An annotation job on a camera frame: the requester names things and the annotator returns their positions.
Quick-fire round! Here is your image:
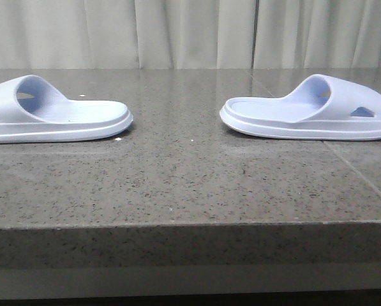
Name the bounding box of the light blue slipper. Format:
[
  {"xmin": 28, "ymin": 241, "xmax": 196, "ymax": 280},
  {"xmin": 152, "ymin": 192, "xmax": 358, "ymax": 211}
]
[
  {"xmin": 0, "ymin": 75, "xmax": 133, "ymax": 143},
  {"xmin": 220, "ymin": 74, "xmax": 381, "ymax": 141}
]

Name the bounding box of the beige pleated curtain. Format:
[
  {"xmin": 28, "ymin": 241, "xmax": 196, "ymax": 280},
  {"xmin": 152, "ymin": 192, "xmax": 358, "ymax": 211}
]
[{"xmin": 0, "ymin": 1, "xmax": 381, "ymax": 69}]

